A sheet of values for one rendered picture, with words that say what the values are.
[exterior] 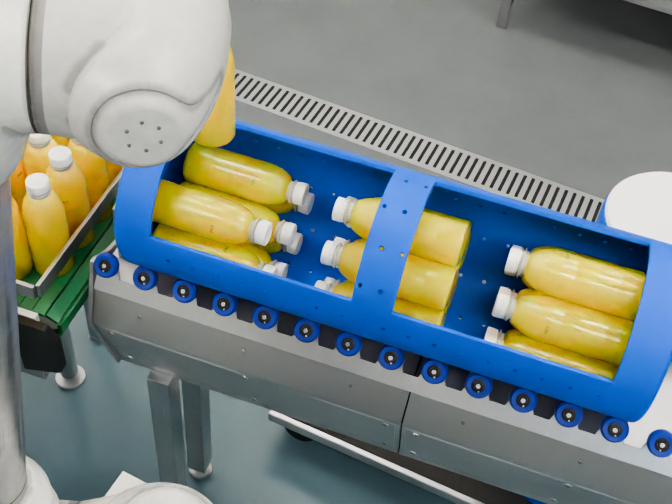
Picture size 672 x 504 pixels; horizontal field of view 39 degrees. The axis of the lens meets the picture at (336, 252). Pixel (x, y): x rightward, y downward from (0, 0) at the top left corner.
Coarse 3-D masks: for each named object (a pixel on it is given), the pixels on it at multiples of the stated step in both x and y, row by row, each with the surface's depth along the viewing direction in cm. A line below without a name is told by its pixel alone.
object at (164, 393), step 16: (160, 384) 192; (176, 384) 197; (160, 400) 197; (176, 400) 200; (160, 416) 201; (176, 416) 204; (160, 432) 206; (176, 432) 208; (160, 448) 212; (176, 448) 211; (160, 464) 217; (176, 464) 215; (160, 480) 223; (176, 480) 220
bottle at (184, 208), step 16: (160, 192) 155; (176, 192) 155; (192, 192) 155; (160, 208) 155; (176, 208) 154; (192, 208) 154; (208, 208) 154; (224, 208) 153; (240, 208) 154; (176, 224) 155; (192, 224) 154; (208, 224) 153; (224, 224) 153; (240, 224) 153; (256, 224) 154; (224, 240) 155; (240, 240) 154
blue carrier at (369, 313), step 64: (256, 128) 156; (128, 192) 150; (320, 192) 171; (384, 192) 146; (448, 192) 160; (128, 256) 158; (192, 256) 151; (320, 256) 172; (384, 256) 143; (640, 256) 157; (320, 320) 154; (384, 320) 147; (448, 320) 166; (640, 320) 137; (512, 384) 151; (576, 384) 142; (640, 384) 138
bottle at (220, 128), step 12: (228, 60) 138; (228, 72) 139; (228, 84) 141; (228, 96) 142; (216, 108) 143; (228, 108) 144; (216, 120) 144; (228, 120) 146; (204, 132) 146; (216, 132) 146; (228, 132) 147; (204, 144) 148; (216, 144) 148
